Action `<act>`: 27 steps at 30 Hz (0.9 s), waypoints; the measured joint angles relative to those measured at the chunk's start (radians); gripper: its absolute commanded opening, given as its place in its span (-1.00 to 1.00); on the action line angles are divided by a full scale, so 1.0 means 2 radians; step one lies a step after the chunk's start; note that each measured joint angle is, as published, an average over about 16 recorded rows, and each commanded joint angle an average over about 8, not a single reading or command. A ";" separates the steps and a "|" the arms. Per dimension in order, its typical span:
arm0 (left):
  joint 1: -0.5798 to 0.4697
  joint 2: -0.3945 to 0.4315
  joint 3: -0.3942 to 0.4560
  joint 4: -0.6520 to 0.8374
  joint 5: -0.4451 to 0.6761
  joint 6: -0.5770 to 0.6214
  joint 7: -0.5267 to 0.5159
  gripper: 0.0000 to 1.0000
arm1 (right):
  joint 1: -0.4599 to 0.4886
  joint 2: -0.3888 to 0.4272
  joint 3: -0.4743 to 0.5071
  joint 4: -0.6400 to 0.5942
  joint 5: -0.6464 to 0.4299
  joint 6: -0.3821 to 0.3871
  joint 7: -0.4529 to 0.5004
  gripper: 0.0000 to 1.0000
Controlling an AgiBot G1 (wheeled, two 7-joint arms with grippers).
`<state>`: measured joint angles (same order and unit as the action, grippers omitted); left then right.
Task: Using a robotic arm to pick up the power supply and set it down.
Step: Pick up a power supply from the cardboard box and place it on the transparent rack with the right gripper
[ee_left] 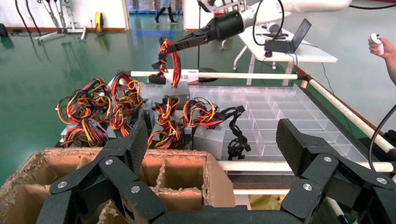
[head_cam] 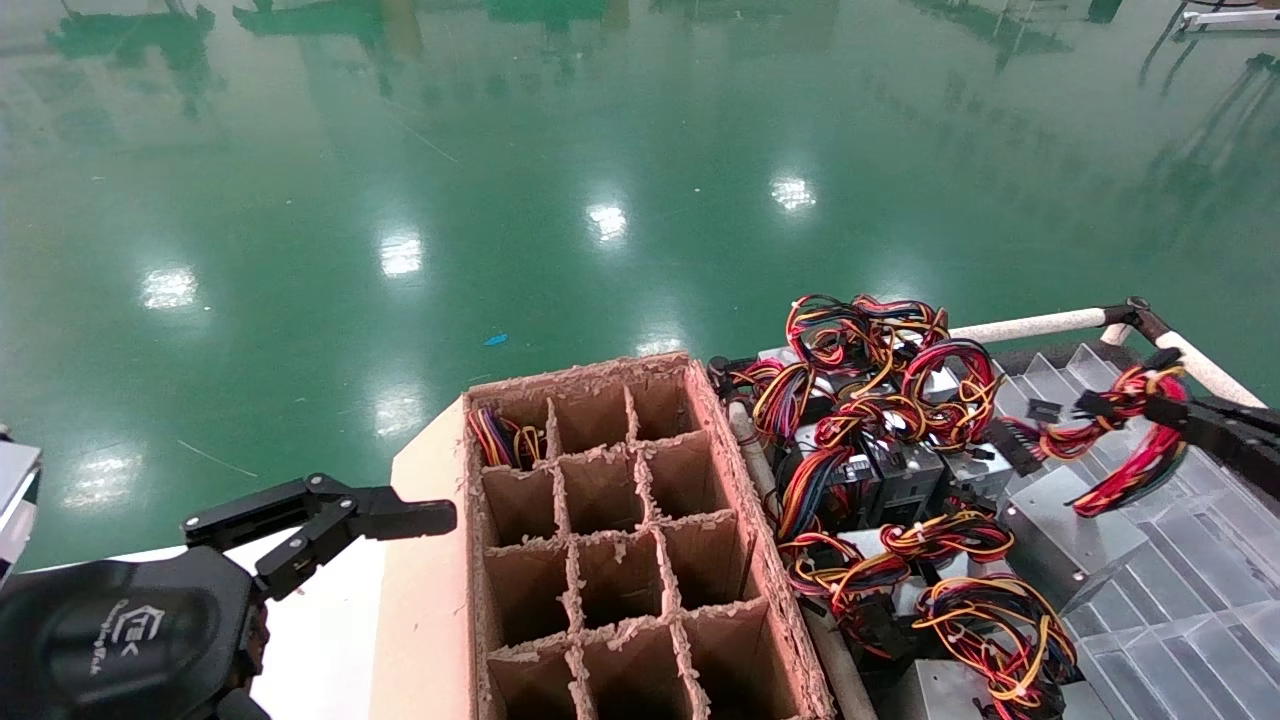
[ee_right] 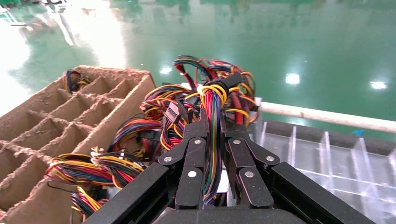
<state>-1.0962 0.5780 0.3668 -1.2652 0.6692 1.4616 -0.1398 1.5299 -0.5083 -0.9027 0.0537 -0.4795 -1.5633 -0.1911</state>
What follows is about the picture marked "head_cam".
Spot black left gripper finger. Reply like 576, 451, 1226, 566
182, 473, 459, 603

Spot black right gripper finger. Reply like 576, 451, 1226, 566
1150, 398, 1280, 436
1215, 435, 1280, 496

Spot brown cardboard divider box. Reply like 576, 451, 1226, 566
463, 350, 839, 720

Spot power supply with colourful cables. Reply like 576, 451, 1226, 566
880, 338, 1003, 453
778, 508, 1018, 629
776, 443, 866, 546
1000, 345, 1193, 613
783, 292, 951, 381
880, 573, 1083, 720
733, 356, 816, 443

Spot flat cardboard sheet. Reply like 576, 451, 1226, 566
368, 395, 476, 720

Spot white metal stand frame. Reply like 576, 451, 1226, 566
1180, 5, 1280, 33

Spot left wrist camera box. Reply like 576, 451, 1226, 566
0, 425, 44, 586

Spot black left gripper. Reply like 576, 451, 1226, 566
0, 548, 273, 720

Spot clear plastic compartment tray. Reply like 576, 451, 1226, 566
995, 345, 1280, 720

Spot wires inside box cell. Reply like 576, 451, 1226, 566
467, 405, 546, 471

